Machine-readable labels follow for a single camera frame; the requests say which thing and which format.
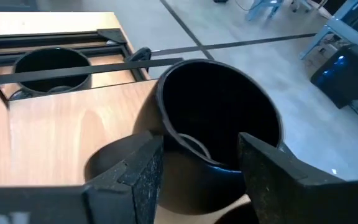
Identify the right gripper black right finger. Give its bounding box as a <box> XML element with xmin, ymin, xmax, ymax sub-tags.
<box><xmin>237</xmin><ymin>132</ymin><xmax>358</xmax><ymax>224</ymax></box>

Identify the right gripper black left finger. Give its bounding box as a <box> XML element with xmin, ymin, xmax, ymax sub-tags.
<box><xmin>83</xmin><ymin>130</ymin><xmax>165</xmax><ymax>224</ymax></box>

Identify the black coffee mug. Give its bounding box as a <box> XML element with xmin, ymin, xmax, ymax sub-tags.
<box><xmin>12</xmin><ymin>47</ymin><xmax>93</xmax><ymax>96</ymax></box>
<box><xmin>134</xmin><ymin>58</ymin><xmax>296</xmax><ymax>216</ymax></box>

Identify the black computer case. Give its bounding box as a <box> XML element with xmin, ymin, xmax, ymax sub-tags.
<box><xmin>310</xmin><ymin>44</ymin><xmax>358</xmax><ymax>110</ymax></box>

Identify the black clamp knob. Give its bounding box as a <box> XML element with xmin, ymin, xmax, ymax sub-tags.
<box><xmin>125</xmin><ymin>47</ymin><xmax>153</xmax><ymax>63</ymax></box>

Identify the blue stool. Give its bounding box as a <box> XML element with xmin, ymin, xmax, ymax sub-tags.
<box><xmin>246</xmin><ymin>0</ymin><xmax>285</xmax><ymax>21</ymax></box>

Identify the wooden shelf riser black frame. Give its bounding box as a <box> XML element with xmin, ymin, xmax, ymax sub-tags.
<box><xmin>0</xmin><ymin>57</ymin><xmax>252</xmax><ymax>224</ymax></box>

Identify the black aluminium extrusion frame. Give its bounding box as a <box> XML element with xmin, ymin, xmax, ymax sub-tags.
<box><xmin>0</xmin><ymin>28</ymin><xmax>152</xmax><ymax>82</ymax></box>

